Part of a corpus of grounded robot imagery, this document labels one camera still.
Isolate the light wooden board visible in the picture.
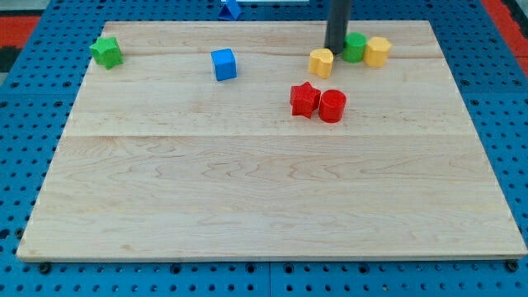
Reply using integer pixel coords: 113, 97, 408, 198
17, 21, 527, 262

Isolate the yellow hexagon block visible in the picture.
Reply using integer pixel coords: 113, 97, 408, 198
364, 36, 392, 68

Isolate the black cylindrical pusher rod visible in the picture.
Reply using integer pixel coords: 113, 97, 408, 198
324, 0, 352, 54

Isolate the blue triangle block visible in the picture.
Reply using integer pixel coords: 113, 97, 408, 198
218, 0, 242, 21

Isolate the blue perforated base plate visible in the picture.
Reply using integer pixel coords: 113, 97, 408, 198
1, 1, 527, 296

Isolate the yellow heart block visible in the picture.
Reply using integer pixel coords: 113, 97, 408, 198
308, 48, 334, 79

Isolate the blue cube block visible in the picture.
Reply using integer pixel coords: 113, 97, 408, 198
210, 48, 238, 82

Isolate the green cylinder block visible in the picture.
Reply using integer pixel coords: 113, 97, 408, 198
342, 32, 367, 63

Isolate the red cylinder block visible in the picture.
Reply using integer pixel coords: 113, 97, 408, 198
318, 89, 347, 123

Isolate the green star block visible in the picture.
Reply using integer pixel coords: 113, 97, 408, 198
89, 37, 123, 69

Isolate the red star block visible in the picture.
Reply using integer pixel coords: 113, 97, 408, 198
290, 82, 321, 119

